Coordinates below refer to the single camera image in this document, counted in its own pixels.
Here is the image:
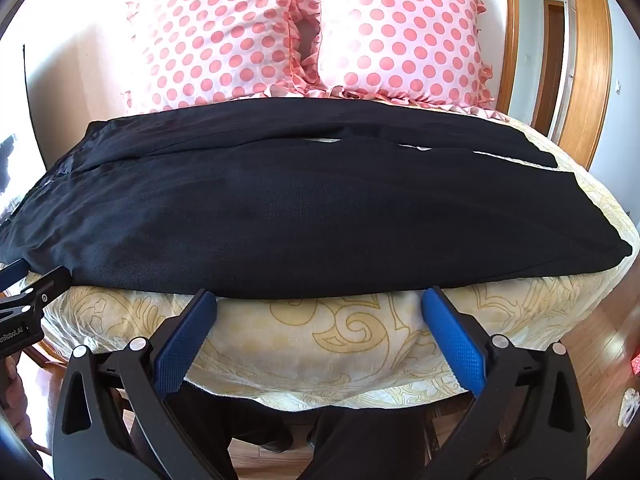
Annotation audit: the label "pink polka dot pillow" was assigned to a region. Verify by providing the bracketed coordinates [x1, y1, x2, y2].
[292, 0, 508, 121]
[122, 0, 321, 113]

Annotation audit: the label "wooden headboard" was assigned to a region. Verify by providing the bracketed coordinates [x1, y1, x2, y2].
[440, 0, 521, 116]

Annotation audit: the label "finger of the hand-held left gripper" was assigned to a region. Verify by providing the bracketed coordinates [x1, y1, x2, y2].
[0, 266, 70, 332]
[0, 259, 27, 289]

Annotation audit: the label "white slipper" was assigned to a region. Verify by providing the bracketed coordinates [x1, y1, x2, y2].
[617, 392, 639, 429]

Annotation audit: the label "yellow patterned bedspread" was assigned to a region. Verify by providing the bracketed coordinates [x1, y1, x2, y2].
[30, 112, 640, 411]

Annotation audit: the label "person's dark trouser legs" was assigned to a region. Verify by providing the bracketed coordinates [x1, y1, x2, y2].
[170, 380, 432, 480]

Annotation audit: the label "wooden door frame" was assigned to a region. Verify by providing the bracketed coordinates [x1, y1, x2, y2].
[550, 0, 614, 171]

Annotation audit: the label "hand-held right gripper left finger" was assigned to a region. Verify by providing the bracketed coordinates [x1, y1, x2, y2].
[52, 289, 238, 480]

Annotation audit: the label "black pants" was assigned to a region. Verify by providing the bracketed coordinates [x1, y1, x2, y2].
[0, 97, 635, 298]

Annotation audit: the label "brown door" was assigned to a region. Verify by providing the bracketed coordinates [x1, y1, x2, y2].
[541, 0, 567, 142]

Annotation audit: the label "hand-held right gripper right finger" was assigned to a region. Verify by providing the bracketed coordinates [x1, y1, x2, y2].
[421, 286, 589, 480]

